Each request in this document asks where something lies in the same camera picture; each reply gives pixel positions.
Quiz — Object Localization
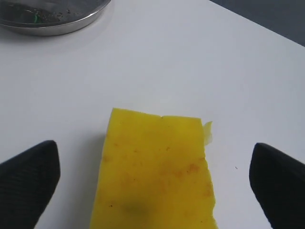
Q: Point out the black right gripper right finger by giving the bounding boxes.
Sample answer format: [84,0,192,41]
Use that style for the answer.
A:
[249,143,305,229]

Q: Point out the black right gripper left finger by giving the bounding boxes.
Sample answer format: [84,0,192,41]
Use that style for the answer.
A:
[0,140,61,229]

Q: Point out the yellow sponge block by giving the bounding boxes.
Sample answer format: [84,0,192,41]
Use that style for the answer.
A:
[90,108,217,229]

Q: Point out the round steel dish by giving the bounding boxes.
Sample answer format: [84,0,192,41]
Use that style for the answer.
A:
[0,0,111,36]

